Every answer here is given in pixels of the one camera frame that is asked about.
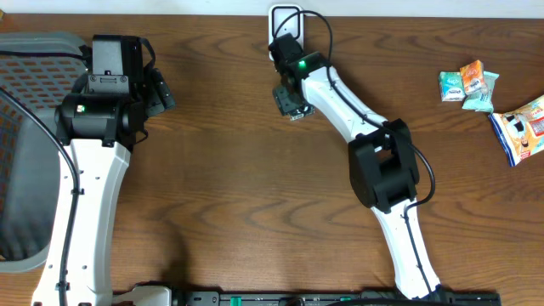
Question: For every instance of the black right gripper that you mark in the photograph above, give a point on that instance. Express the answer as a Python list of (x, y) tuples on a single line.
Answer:
[(284, 104)]

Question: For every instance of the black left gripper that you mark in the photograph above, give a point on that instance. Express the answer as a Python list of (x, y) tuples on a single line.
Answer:
[(158, 93)]

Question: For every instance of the round black white container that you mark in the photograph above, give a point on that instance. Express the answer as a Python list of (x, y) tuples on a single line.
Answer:
[(301, 112)]

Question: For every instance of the teal gum box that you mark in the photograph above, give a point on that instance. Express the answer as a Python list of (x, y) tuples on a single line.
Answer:
[(451, 87)]

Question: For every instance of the orange snack packet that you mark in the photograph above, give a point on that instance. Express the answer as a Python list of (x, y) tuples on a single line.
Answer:
[(473, 78)]

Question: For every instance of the teal small snack packet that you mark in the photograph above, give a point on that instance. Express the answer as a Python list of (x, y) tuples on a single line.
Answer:
[(482, 99)]

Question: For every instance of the cream snack bag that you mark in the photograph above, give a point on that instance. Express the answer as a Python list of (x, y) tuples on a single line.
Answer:
[(520, 132)]

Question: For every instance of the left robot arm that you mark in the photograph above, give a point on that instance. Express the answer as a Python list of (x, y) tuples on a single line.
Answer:
[(98, 123)]

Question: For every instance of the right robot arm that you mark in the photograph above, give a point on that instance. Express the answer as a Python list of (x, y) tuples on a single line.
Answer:
[(382, 159)]

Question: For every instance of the white barcode scanner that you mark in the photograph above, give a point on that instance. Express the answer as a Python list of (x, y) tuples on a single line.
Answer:
[(295, 25)]

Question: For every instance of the grey plastic shopping basket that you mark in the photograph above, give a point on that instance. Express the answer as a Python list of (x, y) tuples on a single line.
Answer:
[(37, 69)]

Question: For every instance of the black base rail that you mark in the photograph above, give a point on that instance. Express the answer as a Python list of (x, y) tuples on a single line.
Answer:
[(297, 298)]

